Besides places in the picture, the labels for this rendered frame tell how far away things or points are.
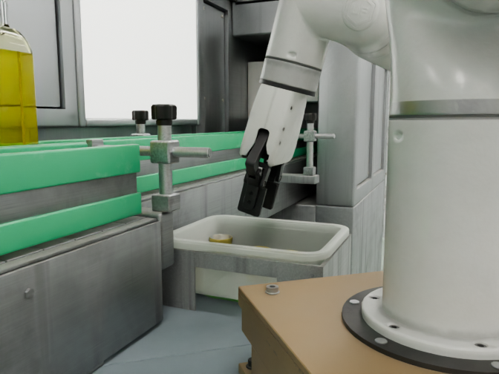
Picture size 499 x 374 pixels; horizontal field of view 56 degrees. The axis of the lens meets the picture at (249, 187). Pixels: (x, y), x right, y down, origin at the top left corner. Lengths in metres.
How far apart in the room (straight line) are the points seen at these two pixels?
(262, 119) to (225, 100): 0.85
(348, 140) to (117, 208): 0.92
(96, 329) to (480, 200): 0.35
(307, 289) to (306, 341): 0.11
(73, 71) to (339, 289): 0.58
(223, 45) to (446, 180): 1.16
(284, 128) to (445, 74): 0.30
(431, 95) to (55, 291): 0.33
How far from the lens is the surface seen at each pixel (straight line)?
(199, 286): 0.61
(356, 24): 0.56
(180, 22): 1.15
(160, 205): 0.56
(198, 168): 0.86
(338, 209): 1.36
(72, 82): 0.85
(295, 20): 0.60
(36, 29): 0.82
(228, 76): 1.43
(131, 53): 0.98
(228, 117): 1.42
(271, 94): 0.59
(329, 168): 1.35
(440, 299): 0.35
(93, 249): 0.47
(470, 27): 0.36
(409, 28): 0.36
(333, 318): 0.39
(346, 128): 1.34
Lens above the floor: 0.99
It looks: 8 degrees down
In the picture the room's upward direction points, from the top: straight up
